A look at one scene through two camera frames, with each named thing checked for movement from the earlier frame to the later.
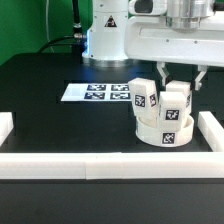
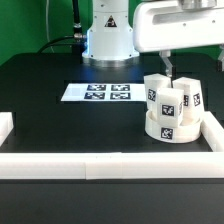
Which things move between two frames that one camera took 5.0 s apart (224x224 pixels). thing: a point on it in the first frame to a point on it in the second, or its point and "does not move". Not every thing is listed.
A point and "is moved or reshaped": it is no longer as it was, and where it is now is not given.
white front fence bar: (112, 165) does not move
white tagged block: (171, 110) does not move
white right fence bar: (212, 131) does not move
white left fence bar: (6, 125) does not move
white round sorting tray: (147, 131) is moved or reshaped
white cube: (182, 86) is moved or reshaped
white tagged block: (145, 98) is moved or reshaped
